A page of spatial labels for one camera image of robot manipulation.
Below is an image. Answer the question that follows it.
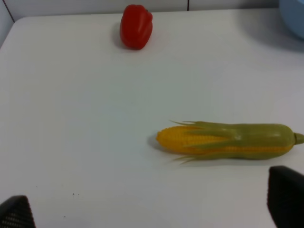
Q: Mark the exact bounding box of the yellow corn cob green husk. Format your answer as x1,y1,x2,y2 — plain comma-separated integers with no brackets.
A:
156,121,304,162

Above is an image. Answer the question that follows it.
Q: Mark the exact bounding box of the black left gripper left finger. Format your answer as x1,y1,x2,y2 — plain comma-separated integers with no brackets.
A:
0,195,36,228

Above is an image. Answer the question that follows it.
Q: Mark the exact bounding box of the light blue bowl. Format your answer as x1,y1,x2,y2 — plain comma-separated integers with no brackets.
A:
279,0,304,39

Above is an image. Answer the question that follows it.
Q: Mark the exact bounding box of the red bell pepper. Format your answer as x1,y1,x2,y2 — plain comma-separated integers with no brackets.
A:
120,4,153,50

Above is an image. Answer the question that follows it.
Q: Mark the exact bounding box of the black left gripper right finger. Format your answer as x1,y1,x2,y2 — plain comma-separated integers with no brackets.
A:
267,166,304,228

